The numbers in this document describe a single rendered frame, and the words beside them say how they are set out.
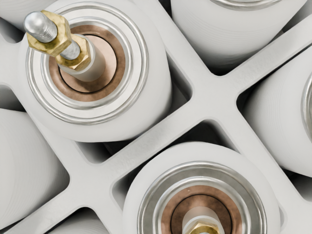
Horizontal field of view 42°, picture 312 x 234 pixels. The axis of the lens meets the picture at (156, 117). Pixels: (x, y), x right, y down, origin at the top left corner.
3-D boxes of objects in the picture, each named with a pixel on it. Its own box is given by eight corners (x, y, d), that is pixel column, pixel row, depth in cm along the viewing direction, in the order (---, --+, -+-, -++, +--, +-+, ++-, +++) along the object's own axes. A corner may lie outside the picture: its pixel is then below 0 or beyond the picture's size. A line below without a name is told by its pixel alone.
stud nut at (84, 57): (97, 44, 22) (93, 41, 21) (86, 74, 22) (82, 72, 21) (63, 33, 22) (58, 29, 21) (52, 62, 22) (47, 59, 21)
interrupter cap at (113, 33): (167, 27, 25) (166, 23, 24) (125, 143, 25) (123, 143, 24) (53, -12, 26) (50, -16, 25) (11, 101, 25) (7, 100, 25)
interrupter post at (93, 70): (113, 52, 25) (103, 40, 22) (100, 89, 25) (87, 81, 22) (77, 40, 25) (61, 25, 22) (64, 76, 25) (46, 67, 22)
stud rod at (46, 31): (93, 54, 23) (50, 14, 16) (87, 70, 23) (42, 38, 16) (77, 48, 24) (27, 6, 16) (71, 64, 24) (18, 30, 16)
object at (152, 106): (185, 67, 43) (188, 15, 25) (154, 153, 42) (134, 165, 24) (100, 37, 43) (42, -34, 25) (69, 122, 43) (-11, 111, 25)
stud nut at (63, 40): (79, 25, 18) (74, 19, 17) (65, 61, 18) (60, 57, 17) (38, 11, 18) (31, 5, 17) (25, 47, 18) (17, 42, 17)
